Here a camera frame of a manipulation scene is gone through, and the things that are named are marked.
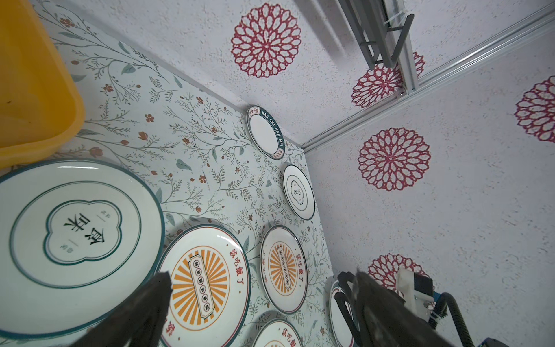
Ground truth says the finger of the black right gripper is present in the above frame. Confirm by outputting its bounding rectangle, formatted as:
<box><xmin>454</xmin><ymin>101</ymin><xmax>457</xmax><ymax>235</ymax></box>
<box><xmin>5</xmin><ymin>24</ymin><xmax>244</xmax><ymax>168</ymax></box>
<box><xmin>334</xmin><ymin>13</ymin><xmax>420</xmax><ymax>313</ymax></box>
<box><xmin>332</xmin><ymin>272</ymin><xmax>362</xmax><ymax>346</ymax></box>

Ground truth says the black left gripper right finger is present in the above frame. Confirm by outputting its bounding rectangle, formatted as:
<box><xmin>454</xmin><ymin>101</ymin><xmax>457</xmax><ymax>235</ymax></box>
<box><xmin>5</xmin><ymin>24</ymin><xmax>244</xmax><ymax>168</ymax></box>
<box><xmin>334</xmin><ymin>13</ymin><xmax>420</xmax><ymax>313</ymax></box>
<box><xmin>352</xmin><ymin>272</ymin><xmax>451</xmax><ymax>346</ymax></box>

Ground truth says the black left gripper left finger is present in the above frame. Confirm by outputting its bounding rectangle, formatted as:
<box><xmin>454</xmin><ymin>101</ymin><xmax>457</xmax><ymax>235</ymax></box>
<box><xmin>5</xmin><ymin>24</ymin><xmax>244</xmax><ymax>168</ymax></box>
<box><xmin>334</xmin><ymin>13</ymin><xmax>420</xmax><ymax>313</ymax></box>
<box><xmin>72</xmin><ymin>272</ymin><xmax>172</xmax><ymax>346</ymax></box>

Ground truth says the green-rim red-line plate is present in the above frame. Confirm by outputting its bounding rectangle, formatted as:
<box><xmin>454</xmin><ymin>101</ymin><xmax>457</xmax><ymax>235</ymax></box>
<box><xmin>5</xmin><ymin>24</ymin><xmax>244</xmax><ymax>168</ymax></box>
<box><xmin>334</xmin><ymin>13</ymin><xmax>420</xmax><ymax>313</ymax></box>
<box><xmin>329</xmin><ymin>280</ymin><xmax>356</xmax><ymax>347</ymax></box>

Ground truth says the large orange sunburst plate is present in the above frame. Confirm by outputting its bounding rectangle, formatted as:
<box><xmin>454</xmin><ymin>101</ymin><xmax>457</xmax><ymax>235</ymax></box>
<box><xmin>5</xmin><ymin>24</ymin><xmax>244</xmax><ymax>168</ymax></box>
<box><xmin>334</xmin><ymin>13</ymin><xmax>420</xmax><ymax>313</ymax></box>
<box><xmin>253</xmin><ymin>319</ymin><xmax>303</xmax><ymax>347</ymax></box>

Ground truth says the yellow plastic bin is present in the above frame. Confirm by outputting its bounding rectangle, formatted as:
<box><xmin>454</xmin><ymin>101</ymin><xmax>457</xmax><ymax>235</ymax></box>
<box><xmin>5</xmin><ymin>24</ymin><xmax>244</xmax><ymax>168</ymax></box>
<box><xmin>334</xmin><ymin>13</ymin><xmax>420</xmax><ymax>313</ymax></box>
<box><xmin>1</xmin><ymin>1</ymin><xmax>85</xmax><ymax>168</ymax></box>

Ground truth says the medium orange sunburst plate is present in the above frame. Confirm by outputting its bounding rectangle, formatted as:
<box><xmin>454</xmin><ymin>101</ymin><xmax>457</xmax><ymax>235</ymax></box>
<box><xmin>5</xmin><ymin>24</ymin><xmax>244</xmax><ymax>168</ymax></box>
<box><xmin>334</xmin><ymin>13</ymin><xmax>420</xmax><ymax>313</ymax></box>
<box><xmin>260</xmin><ymin>225</ymin><xmax>308</xmax><ymax>315</ymax></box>

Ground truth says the large white clover-emblem plate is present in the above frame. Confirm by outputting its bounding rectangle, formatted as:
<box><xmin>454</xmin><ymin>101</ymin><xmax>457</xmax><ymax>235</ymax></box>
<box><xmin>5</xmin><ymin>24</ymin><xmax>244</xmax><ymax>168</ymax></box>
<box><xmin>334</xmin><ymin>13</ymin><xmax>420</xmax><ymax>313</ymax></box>
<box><xmin>1</xmin><ymin>159</ymin><xmax>165</xmax><ymax>340</ymax></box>

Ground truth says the small white clover-emblem plate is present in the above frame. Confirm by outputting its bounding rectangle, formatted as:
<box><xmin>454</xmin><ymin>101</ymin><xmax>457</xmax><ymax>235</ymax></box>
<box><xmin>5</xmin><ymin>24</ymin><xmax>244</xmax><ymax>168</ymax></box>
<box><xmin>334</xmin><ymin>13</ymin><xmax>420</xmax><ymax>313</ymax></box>
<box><xmin>283</xmin><ymin>164</ymin><xmax>316</xmax><ymax>221</ymax></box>

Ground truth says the small green-rim lettered plate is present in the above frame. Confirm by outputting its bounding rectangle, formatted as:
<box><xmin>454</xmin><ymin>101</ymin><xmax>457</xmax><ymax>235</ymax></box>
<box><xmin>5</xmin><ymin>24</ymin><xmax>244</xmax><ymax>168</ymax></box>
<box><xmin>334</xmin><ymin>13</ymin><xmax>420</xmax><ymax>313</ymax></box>
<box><xmin>247</xmin><ymin>106</ymin><xmax>286</xmax><ymax>160</ymax></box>

